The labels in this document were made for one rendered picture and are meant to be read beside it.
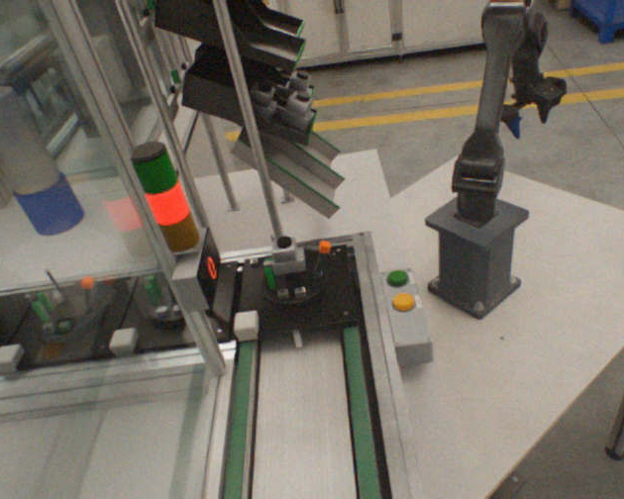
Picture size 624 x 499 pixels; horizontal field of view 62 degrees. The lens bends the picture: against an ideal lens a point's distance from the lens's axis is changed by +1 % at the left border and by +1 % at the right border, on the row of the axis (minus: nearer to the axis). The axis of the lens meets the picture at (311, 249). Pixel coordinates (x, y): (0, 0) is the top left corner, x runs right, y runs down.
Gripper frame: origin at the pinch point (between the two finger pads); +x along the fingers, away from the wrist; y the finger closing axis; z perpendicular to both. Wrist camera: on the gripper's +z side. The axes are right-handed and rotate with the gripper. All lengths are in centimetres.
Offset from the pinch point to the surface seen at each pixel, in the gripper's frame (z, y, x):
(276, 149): -23, -57, -15
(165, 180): 26, -85, -40
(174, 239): 25, -88, -32
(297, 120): -11, -53, -24
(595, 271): 31.2, -14.7, 22.2
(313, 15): -352, 102, 38
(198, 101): -16, -70, -36
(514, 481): 20, -38, 104
